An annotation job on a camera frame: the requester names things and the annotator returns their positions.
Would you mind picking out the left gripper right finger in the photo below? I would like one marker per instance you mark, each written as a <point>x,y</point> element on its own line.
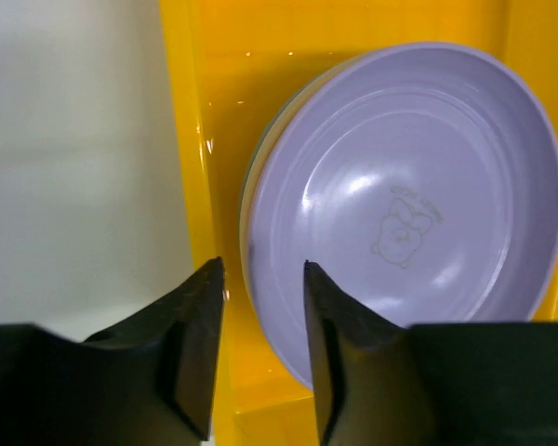
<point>375,383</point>

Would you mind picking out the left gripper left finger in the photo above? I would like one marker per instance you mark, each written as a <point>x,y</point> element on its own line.
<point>146,380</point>

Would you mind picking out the pink plate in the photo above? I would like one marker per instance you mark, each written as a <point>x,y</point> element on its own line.
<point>264,147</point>

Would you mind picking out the lavender plate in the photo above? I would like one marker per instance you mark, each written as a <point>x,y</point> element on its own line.
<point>424,180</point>

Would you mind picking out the yellow plastic bin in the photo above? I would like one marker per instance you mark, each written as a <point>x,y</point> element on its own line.
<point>232,65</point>

